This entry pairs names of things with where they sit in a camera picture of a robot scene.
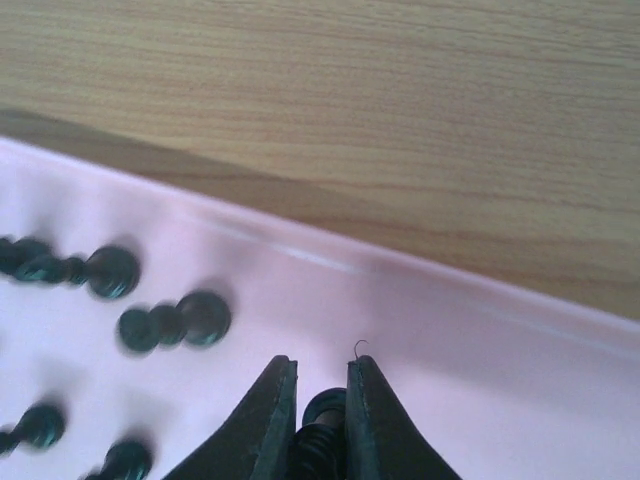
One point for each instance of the black chess queen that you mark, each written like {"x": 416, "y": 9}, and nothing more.
{"x": 318, "y": 449}

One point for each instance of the black chess bishop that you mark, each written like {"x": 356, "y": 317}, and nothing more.
{"x": 111, "y": 272}

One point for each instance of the black chess king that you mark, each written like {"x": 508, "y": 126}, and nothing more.
{"x": 200, "y": 319}

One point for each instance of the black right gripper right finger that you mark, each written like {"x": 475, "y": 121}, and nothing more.
{"x": 383, "y": 442}

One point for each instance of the pink plastic tray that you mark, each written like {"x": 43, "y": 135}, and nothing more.
{"x": 504, "y": 382}

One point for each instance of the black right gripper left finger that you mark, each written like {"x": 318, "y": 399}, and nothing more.
{"x": 253, "y": 442}

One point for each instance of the black chess pawn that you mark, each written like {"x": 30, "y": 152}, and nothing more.
{"x": 127, "y": 459}
{"x": 40, "y": 428}

